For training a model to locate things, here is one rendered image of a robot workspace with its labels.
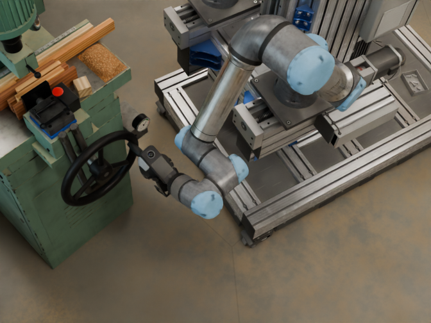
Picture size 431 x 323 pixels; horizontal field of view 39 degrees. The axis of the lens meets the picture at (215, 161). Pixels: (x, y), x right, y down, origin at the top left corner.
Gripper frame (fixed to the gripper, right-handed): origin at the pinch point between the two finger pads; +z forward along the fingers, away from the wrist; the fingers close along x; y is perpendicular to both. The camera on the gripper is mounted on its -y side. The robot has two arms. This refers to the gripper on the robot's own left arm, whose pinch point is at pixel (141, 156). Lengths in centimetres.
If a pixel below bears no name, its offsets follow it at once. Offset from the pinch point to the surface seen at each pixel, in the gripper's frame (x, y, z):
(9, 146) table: -27.5, -20.0, 17.1
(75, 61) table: 5.4, -23.4, 29.6
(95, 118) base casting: -0.1, -6.0, 23.8
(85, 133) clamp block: -8.5, -12.8, 8.8
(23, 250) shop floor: -45, 51, 72
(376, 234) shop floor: 71, 108, -7
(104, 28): 19.7, -26.3, 30.6
